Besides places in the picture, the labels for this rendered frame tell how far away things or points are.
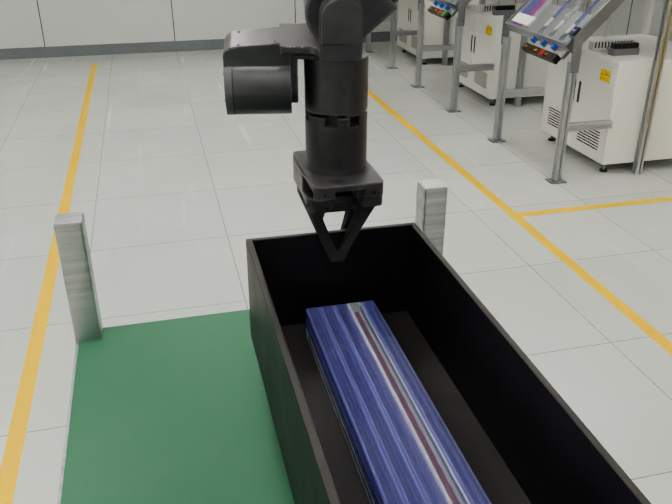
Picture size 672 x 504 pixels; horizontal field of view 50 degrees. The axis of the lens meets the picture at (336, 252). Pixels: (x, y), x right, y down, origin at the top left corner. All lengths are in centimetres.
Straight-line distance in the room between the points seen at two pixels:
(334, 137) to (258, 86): 8
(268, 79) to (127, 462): 37
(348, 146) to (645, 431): 183
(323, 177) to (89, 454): 34
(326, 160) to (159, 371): 31
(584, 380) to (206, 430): 190
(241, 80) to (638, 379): 211
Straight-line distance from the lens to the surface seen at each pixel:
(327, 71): 64
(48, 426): 237
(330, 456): 60
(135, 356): 85
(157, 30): 754
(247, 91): 64
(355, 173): 67
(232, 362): 82
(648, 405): 248
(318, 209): 67
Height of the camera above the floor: 142
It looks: 26 degrees down
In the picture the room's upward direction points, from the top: straight up
